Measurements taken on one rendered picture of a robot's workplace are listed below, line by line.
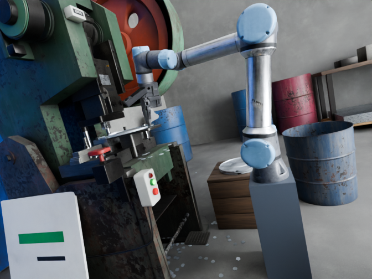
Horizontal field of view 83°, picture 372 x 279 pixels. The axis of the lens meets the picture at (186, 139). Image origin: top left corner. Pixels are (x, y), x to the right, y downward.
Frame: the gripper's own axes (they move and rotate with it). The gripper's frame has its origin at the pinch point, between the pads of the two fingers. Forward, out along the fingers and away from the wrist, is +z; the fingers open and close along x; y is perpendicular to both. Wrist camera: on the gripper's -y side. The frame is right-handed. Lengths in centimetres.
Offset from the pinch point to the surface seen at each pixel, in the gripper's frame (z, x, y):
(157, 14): -51, 37, 28
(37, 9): -51, 12, -31
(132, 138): 5.8, 2.2, -8.4
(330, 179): 49, -44, 96
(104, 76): -22.6, 22.3, -11.7
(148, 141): 16.1, 14.0, 3.0
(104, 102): -11.6, 14.7, -15.7
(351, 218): 63, -62, 90
